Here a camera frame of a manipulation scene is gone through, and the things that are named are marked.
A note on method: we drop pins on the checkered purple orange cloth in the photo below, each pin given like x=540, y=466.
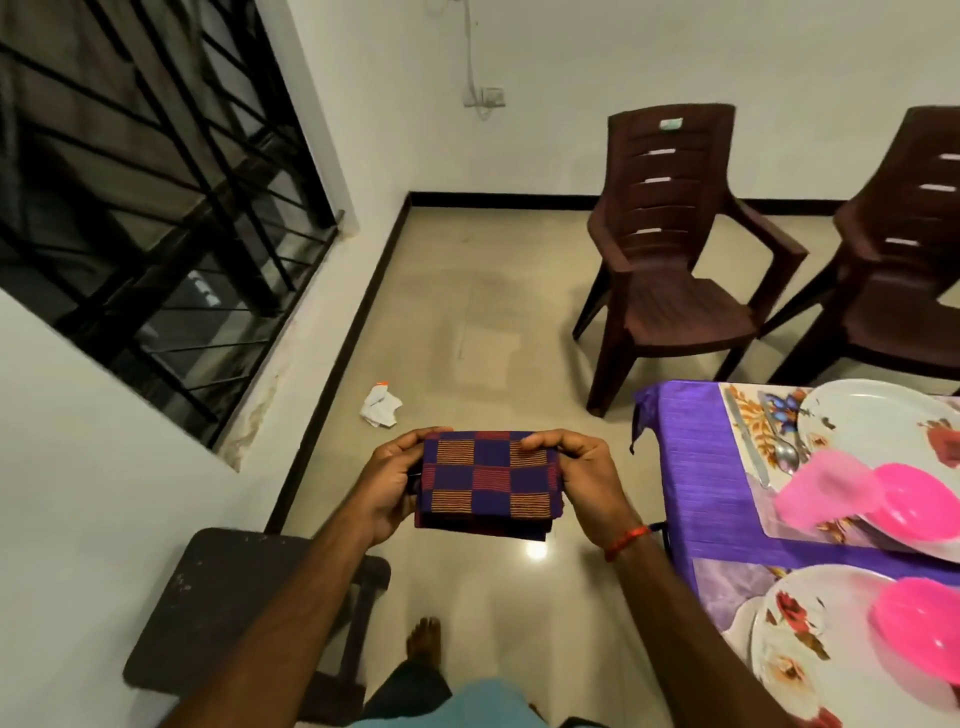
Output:
x=488, y=483

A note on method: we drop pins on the purple tablecloth table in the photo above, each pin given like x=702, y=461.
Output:
x=690, y=465

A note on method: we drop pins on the person's right hand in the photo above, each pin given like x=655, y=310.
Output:
x=597, y=483

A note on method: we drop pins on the person's left hand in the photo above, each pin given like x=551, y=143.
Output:
x=383, y=492

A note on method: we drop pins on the white floral plate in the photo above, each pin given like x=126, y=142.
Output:
x=878, y=417
x=833, y=660

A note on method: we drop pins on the black stool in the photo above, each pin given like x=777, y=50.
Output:
x=210, y=615

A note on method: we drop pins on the red wrist thread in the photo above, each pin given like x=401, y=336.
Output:
x=627, y=540

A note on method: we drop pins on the steel spoon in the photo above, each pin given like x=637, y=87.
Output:
x=788, y=453

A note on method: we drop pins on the black metal grille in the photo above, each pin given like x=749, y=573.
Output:
x=135, y=195

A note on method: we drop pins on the person's right forearm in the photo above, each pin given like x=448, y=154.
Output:
x=690, y=638

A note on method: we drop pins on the pink plastic bowl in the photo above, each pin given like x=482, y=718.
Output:
x=923, y=627
x=915, y=503

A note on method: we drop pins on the person's dark trousers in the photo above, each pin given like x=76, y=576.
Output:
x=405, y=687

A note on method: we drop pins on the brown plastic chair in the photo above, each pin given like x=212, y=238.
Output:
x=900, y=300
x=675, y=308

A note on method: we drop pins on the person's left foot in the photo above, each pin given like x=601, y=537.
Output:
x=425, y=642

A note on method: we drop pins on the person's teal t-shirt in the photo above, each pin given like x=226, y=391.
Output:
x=450, y=708

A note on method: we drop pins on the person's left forearm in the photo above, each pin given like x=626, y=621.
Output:
x=285, y=638

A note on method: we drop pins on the crumpled white paper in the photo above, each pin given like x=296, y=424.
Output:
x=380, y=405

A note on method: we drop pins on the pink plastic cup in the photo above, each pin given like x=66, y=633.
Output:
x=825, y=488

